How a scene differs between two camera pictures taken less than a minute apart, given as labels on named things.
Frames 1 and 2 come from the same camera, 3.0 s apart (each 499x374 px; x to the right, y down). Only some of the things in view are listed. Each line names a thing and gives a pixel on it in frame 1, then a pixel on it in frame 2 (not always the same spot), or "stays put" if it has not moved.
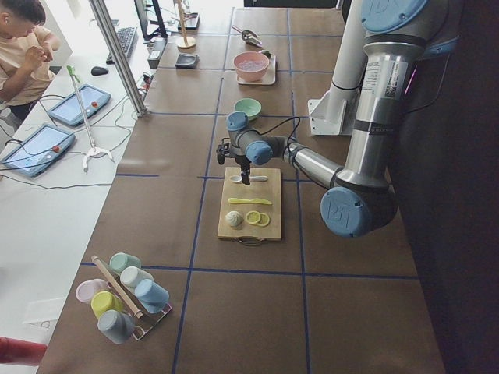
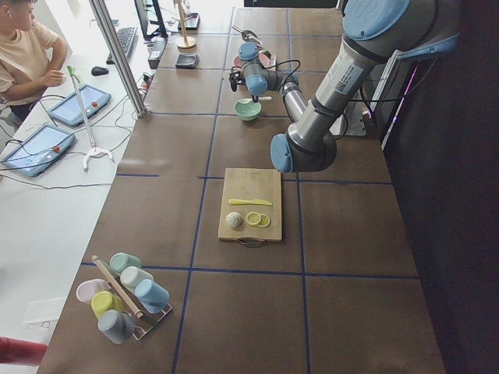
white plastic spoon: (235, 178) to (250, 100)
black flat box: (156, 51) stays put
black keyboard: (129, 40) stays put
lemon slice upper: (253, 216) stays put
